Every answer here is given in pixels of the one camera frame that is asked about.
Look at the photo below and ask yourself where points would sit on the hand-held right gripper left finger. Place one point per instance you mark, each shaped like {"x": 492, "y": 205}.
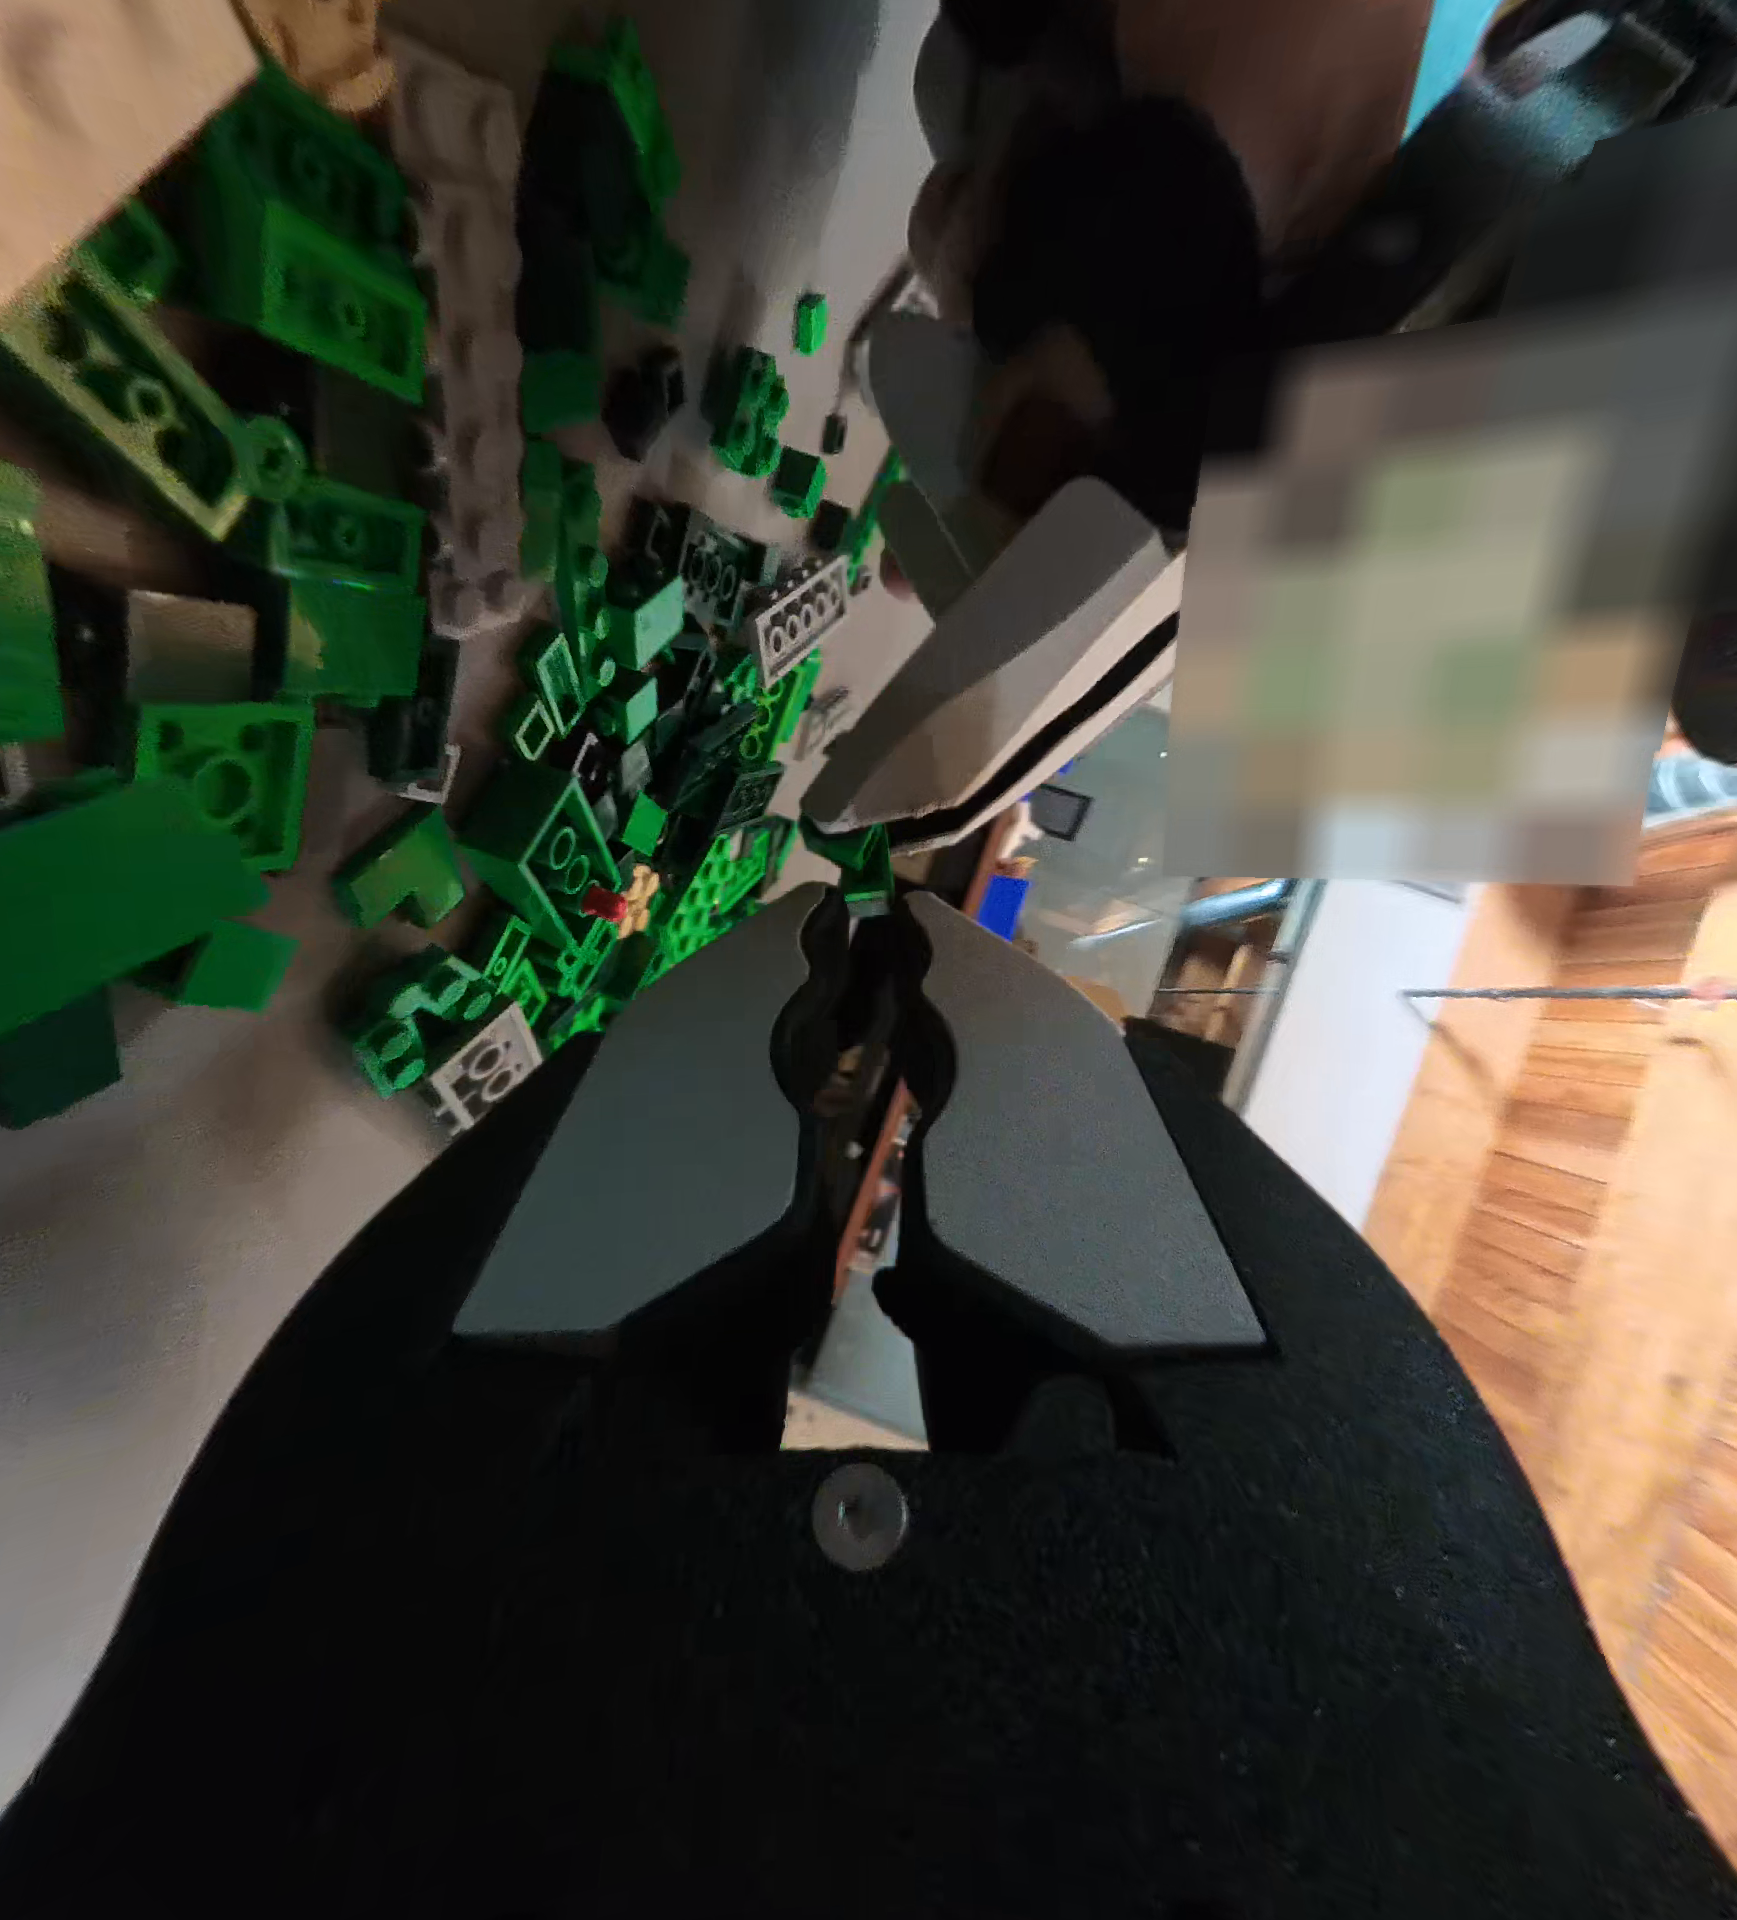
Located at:
{"x": 659, "y": 1140}

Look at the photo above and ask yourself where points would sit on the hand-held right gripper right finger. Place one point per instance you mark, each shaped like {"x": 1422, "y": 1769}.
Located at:
{"x": 1080, "y": 1171}

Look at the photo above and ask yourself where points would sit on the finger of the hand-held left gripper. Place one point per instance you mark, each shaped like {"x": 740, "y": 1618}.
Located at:
{"x": 1020, "y": 644}
{"x": 1094, "y": 721}

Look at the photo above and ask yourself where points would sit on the small green plate piece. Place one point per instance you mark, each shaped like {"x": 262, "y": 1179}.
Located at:
{"x": 858, "y": 859}

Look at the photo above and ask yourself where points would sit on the pile of green toy bricks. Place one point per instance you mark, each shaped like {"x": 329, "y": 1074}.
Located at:
{"x": 283, "y": 301}

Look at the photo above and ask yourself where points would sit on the grey desk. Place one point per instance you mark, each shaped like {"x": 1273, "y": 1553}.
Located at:
{"x": 89, "y": 1350}

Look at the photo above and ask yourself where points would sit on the person's left hand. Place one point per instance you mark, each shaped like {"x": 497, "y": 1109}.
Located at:
{"x": 1304, "y": 91}

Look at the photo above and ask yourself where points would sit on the light grey two-stud brick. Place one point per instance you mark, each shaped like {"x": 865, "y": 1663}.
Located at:
{"x": 488, "y": 1068}

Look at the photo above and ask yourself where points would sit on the blue box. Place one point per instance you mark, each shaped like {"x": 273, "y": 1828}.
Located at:
{"x": 1005, "y": 907}

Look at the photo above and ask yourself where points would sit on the pale beige toy brick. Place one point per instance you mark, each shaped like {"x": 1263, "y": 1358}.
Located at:
{"x": 804, "y": 615}

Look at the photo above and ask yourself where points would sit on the small red stud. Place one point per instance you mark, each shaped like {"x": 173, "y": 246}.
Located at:
{"x": 602, "y": 903}

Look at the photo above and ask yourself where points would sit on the small tan flower stud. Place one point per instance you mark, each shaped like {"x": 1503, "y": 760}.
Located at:
{"x": 641, "y": 897}

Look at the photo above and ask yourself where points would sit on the wide long light grey plate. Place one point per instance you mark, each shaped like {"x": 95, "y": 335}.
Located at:
{"x": 467, "y": 374}

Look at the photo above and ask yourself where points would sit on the tan round toy plate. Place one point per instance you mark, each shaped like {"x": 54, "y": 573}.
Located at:
{"x": 322, "y": 52}

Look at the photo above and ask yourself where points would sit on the large cream toy plate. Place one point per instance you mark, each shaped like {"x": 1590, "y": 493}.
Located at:
{"x": 43, "y": 135}

